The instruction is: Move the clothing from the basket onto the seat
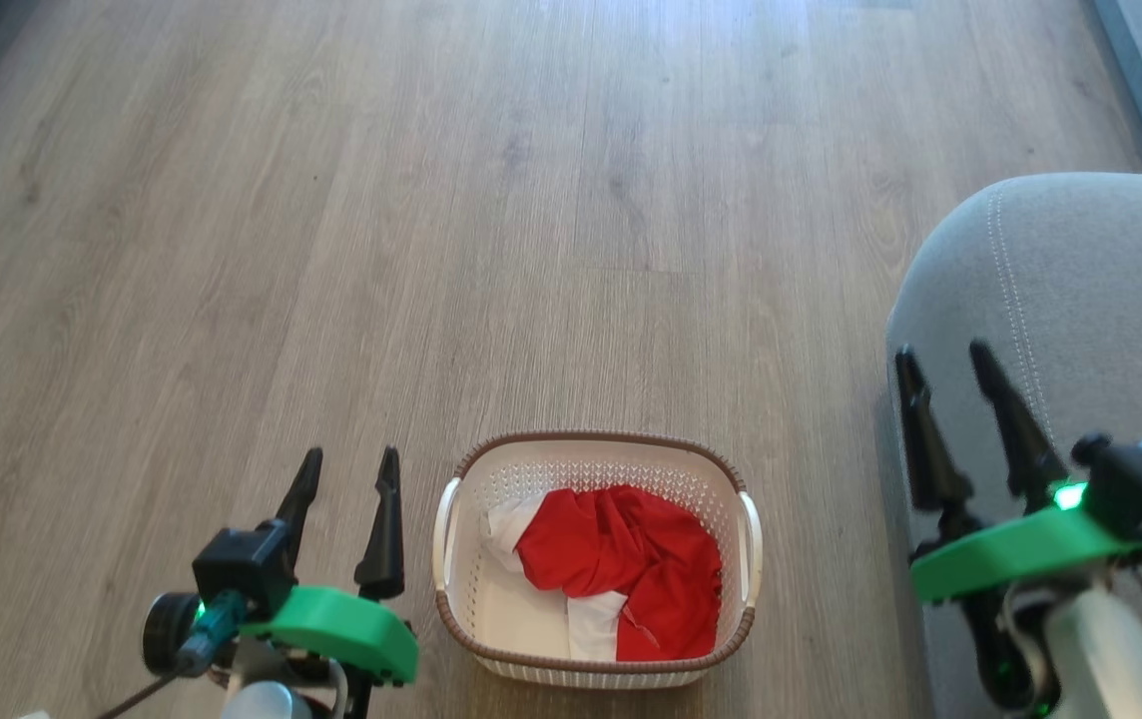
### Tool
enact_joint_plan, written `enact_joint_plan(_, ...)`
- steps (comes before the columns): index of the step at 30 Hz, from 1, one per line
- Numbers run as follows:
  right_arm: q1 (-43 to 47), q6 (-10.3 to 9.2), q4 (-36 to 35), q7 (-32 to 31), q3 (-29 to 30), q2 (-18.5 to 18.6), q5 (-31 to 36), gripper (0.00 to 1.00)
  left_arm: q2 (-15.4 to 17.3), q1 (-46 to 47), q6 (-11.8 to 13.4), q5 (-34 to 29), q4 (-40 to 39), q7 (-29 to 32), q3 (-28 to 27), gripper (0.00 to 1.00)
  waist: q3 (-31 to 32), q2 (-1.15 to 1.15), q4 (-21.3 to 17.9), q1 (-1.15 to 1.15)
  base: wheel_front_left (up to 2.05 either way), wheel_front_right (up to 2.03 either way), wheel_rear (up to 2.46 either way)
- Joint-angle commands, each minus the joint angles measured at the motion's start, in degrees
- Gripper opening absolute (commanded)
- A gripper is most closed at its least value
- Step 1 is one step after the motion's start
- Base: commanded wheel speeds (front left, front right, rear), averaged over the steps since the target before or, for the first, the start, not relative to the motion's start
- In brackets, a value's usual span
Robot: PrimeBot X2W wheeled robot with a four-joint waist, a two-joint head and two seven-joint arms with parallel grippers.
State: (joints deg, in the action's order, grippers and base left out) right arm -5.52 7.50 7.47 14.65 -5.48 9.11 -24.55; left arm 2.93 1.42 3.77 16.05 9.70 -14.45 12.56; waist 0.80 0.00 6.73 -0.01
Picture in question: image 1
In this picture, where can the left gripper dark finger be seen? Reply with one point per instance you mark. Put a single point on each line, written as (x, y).
(383, 539)
(299, 499)

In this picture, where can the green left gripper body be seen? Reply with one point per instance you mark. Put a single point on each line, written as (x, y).
(331, 624)

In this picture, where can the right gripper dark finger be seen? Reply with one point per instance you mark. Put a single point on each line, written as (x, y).
(930, 449)
(1015, 429)

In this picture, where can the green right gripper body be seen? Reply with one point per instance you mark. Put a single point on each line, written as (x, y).
(1020, 554)

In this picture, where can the red and white garment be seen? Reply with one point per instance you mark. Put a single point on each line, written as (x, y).
(631, 559)

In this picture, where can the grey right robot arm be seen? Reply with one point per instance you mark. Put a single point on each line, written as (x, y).
(1100, 659)

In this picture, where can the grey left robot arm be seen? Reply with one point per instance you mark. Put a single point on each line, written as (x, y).
(282, 689)

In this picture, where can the grey fabric sofa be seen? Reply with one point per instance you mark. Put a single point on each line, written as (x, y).
(1110, 300)

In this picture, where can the white plastic laundry basket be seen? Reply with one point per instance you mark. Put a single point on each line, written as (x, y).
(521, 629)

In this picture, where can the grey baseboard strip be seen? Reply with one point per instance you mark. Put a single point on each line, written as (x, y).
(1135, 80)

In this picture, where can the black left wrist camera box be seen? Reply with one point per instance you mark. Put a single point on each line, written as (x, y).
(242, 564)

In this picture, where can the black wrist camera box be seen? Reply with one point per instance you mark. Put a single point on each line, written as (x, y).
(242, 564)
(1135, 479)

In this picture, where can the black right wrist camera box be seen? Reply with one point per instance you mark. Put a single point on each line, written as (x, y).
(1135, 479)

